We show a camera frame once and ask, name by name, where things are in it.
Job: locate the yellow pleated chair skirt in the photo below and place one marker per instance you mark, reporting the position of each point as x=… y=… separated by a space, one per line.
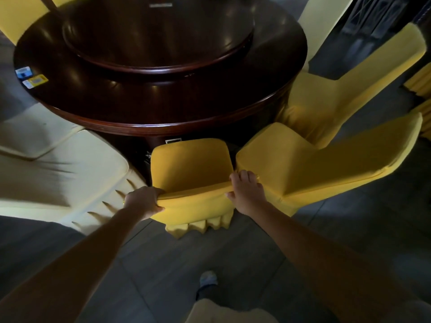
x=421 y=97

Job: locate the dark wooden turntable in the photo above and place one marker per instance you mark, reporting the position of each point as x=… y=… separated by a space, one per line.
x=158 y=33

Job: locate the person's left hand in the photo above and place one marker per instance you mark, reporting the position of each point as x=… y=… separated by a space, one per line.
x=143 y=200

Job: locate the person's right forearm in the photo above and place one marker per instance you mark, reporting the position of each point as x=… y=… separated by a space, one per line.
x=330 y=262

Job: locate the person's leg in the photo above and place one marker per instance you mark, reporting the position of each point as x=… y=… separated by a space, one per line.
x=222 y=307

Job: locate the pale yellow covered chair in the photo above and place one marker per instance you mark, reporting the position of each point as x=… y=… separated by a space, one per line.
x=32 y=131
x=323 y=20
x=57 y=178

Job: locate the blue and white sticker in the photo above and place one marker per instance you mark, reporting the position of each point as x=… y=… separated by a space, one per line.
x=23 y=72

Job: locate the person's left forearm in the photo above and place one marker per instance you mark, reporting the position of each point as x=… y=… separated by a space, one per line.
x=67 y=265

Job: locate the person's left thumb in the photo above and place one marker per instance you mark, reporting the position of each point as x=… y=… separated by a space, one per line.
x=158 y=209

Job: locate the person's right thumb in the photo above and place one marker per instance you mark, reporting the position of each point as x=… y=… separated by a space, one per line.
x=230 y=197

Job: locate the person's shoe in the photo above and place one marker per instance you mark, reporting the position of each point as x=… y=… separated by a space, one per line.
x=208 y=278

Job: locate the yellow sticker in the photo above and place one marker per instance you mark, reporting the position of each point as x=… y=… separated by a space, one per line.
x=35 y=81

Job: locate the dark round wooden table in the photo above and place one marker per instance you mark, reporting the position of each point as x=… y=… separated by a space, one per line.
x=161 y=97

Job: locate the person's right hand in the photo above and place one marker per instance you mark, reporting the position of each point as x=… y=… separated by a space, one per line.
x=247 y=193

